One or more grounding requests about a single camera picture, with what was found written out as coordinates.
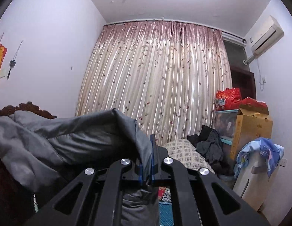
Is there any grey padded jacket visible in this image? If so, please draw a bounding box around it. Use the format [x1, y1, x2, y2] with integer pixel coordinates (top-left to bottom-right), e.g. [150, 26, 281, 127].
[0, 109, 160, 225]

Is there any black clothes pile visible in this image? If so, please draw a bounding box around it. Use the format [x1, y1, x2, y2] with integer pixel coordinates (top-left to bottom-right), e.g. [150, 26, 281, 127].
[187, 125, 231, 175]

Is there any pink beige floral curtain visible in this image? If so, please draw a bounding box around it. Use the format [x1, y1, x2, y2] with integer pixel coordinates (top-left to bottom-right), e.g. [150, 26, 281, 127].
[76, 21, 232, 144]

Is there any clear plastic storage bin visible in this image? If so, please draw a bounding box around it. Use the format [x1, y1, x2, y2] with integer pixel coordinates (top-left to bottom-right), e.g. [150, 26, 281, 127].
[213, 109, 238, 141]

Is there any red plastic bag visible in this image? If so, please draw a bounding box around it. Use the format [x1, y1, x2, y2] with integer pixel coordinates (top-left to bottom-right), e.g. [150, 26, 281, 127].
[215, 88, 268, 111]

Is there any yellow cardboard box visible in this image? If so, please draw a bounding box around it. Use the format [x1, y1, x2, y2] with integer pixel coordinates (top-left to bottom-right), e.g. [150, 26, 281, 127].
[230, 105, 273, 161]

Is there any white appliance under cloth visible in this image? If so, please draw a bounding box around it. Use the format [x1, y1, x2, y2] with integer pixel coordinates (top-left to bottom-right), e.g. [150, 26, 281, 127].
[233, 153, 279, 211]

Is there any blue cartoon cloth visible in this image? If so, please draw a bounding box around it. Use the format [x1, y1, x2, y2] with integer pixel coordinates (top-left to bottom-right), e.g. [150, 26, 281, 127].
[234, 137, 284, 179]

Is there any curtain rod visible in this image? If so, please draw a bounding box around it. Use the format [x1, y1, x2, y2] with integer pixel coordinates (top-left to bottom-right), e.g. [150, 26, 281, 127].
[105, 18, 247, 44]

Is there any carved wooden headboard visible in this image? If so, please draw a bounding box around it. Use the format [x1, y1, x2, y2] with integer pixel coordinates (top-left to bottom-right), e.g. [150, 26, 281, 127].
[0, 102, 57, 119]

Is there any white wall air conditioner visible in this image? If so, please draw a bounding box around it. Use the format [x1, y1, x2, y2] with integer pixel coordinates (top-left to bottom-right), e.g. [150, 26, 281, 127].
[243, 15, 284, 65]

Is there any hanging wall ornament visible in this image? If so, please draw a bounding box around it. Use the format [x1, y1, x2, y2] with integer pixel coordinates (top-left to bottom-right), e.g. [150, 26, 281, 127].
[7, 40, 23, 80]

